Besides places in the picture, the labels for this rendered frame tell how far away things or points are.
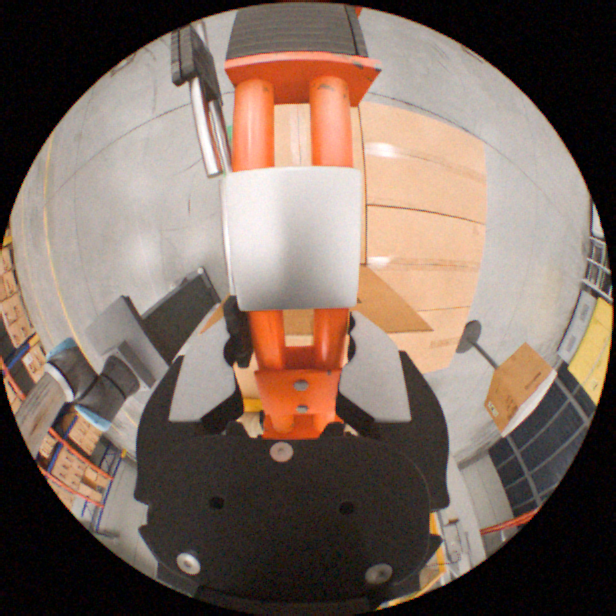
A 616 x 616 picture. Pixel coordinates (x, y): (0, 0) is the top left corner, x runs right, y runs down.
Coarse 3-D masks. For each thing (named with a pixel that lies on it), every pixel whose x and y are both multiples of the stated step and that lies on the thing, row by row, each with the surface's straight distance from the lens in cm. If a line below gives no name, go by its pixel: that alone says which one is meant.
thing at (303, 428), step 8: (264, 416) 23; (296, 416) 22; (304, 416) 22; (312, 416) 22; (336, 416) 22; (264, 424) 22; (272, 424) 22; (296, 424) 21; (304, 424) 21; (312, 424) 21; (344, 424) 24; (264, 432) 21; (272, 432) 21; (296, 432) 21; (304, 432) 21; (312, 432) 21; (320, 432) 21; (344, 432) 21
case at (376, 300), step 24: (360, 288) 48; (384, 288) 51; (216, 312) 38; (288, 312) 35; (312, 312) 35; (360, 312) 37; (384, 312) 38; (408, 312) 41; (288, 336) 29; (312, 336) 29; (408, 336) 34; (432, 336) 38; (240, 384) 38
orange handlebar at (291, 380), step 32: (256, 96) 12; (320, 96) 12; (256, 128) 11; (320, 128) 11; (256, 160) 10; (320, 160) 10; (352, 160) 11; (256, 320) 11; (320, 320) 11; (256, 352) 13; (288, 352) 15; (320, 352) 13; (256, 384) 14; (288, 384) 14; (320, 384) 14; (288, 416) 18; (320, 416) 18
